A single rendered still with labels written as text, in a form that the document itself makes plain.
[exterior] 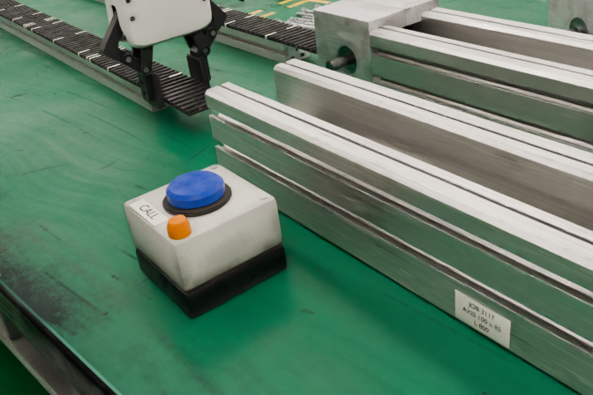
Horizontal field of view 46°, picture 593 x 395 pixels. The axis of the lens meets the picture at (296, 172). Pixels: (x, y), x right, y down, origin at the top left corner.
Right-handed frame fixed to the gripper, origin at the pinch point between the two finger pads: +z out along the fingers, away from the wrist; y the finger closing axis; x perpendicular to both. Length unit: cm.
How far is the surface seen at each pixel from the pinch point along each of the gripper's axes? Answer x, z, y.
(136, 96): -7.6, 2.9, 2.0
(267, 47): -8.2, 2.6, -17.7
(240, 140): 21.3, -1.3, 5.1
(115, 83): -13.9, 2.7, 1.9
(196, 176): 27.9, -3.4, 12.6
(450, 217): 44.1, -3.4, 5.1
